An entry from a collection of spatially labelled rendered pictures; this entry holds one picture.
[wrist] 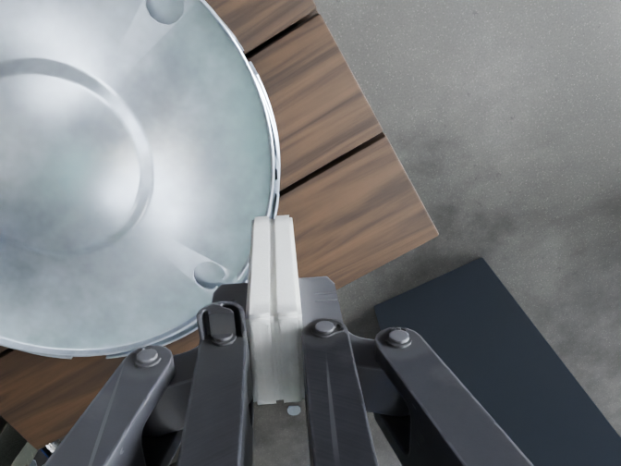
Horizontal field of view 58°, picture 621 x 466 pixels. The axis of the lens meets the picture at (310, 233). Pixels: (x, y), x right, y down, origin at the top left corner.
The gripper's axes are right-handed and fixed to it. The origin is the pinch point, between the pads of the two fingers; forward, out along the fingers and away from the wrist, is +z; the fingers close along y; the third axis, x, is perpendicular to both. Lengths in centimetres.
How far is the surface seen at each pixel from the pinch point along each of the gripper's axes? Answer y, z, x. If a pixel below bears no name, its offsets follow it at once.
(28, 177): -15.7, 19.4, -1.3
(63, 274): -15.2, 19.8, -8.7
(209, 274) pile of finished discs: -5.2, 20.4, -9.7
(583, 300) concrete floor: 46, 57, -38
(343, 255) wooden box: 4.9, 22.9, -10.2
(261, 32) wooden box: -0.2, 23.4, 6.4
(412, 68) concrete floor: 18, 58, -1
